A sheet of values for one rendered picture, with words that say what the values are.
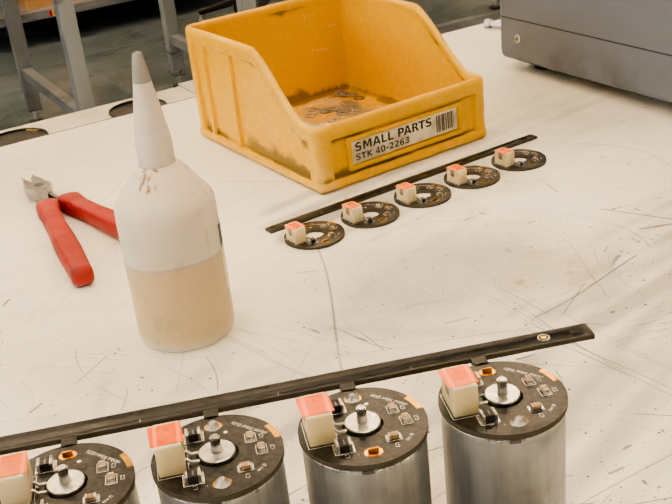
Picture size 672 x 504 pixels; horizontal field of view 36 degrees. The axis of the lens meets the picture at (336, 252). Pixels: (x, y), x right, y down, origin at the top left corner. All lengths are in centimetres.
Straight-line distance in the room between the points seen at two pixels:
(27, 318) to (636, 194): 25
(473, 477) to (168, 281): 16
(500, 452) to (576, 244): 21
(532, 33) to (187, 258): 31
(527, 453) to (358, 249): 22
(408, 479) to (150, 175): 17
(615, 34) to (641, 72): 2
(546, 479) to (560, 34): 40
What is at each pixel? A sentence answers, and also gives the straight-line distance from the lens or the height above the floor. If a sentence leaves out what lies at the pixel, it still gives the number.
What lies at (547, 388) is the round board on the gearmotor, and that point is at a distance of 20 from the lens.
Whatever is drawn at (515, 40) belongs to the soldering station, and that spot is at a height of 77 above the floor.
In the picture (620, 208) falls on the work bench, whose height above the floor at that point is 75.
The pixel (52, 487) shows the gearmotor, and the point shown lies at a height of 81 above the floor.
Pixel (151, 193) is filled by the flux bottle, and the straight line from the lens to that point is 33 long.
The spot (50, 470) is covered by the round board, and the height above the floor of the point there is 81.
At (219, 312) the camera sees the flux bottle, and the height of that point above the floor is 76.
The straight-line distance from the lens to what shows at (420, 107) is 48.
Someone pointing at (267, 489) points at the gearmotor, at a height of 81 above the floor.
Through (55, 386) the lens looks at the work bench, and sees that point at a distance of 35.
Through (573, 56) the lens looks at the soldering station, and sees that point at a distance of 57.
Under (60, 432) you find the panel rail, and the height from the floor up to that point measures 81.
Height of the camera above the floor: 93
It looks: 26 degrees down
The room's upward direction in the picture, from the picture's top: 6 degrees counter-clockwise
